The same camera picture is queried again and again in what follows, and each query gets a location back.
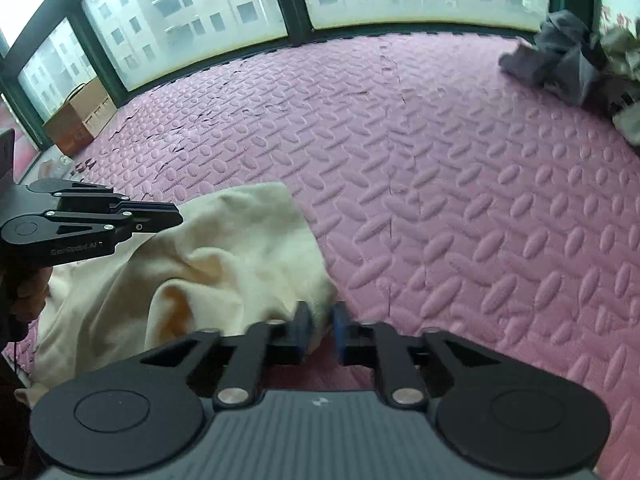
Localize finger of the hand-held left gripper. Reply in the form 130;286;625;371
47;204;184;241
55;186;132;212

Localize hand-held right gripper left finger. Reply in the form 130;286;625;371
140;302;313;409

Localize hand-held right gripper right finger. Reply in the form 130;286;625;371
334;302;501;409

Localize cream long-sleeved top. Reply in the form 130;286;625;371
30;182;338;406

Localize grey crumpled clothes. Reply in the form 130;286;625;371
499;10;607;107

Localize person's left hand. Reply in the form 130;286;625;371
12;266;53;323

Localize cardboard box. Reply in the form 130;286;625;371
42;77;118;157

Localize pink foam floor mat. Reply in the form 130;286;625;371
0;32;640;480

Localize beige apartment building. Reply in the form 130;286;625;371
20;0;551;106

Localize green window frame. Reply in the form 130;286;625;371
0;0;601;151

